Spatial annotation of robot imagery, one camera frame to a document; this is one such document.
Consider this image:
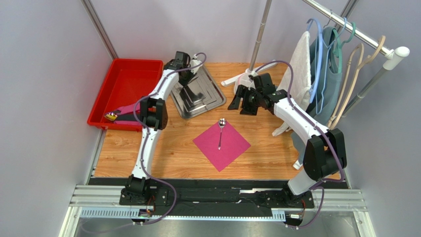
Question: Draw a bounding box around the white round mesh container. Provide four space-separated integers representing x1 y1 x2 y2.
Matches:
233 73 255 94

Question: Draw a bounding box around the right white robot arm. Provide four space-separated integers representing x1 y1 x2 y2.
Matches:
228 73 347 196

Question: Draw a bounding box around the aluminium rail frame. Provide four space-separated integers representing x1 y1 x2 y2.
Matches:
69 129 376 237

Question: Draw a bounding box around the purple cable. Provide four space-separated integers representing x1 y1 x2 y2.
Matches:
133 52 208 226
252 60 346 229

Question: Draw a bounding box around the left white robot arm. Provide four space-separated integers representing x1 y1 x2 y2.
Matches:
119 51 205 205

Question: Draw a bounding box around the magenta paper napkin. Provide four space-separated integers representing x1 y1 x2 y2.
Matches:
193 122 251 172

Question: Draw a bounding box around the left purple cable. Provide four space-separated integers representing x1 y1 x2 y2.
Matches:
133 52 208 226

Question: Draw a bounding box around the white clothes rack stand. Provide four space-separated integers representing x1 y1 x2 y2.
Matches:
220 0 411 170

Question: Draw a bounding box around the white towel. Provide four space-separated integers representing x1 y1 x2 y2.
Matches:
272 31 312 137

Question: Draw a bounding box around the pink and black tool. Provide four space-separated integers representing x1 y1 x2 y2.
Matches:
104 103 141 126

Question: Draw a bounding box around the teal hanging garment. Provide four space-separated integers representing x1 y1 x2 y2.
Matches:
291 27 343 161

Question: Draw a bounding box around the red plastic bin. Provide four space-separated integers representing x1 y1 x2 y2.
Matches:
87 58 164 132

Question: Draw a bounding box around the green clothes hanger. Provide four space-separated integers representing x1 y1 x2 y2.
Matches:
333 22 356 74

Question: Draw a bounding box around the stainless steel tray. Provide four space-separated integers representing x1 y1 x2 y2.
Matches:
170 66 226 119

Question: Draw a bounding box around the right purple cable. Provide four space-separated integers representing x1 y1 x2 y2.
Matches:
252 60 346 229

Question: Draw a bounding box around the blue clothes hanger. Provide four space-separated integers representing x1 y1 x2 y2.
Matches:
307 18 327 103

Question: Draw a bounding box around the beige clothes hanger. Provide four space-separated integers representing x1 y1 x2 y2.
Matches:
327 43 365 130
327 35 386 130

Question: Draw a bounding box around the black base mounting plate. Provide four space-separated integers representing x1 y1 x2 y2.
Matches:
88 177 333 218

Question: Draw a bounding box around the silver spoon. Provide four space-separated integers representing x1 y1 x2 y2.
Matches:
218 118 227 150

